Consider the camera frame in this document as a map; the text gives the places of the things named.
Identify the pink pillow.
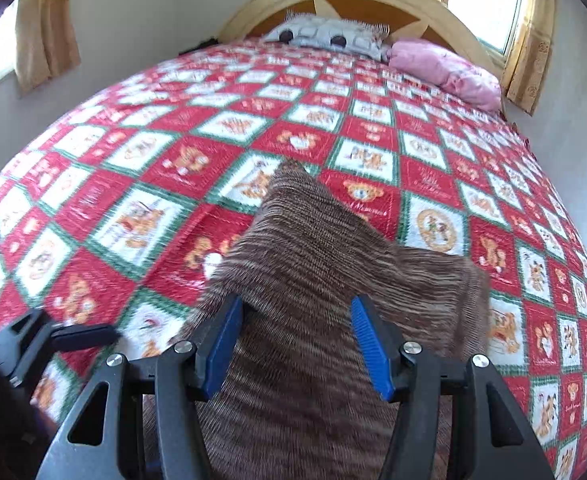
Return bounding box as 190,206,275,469
387,39,503,111

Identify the red printed blanket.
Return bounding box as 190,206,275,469
0,37,587,480

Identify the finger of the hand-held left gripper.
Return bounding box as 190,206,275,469
48,324,121,357

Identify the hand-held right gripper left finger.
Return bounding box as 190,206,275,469
36,292,244,480

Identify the black object beside bed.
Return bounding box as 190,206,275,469
180,36,220,55

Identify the white patterned pillow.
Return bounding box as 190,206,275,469
263,10,391,61

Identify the yellow patterned curtain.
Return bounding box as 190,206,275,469
503,0,557,116
16,0,81,93

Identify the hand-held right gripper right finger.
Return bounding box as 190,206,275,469
351,295,554,480

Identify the brown knit sweater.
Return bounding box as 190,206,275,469
143,157,491,480

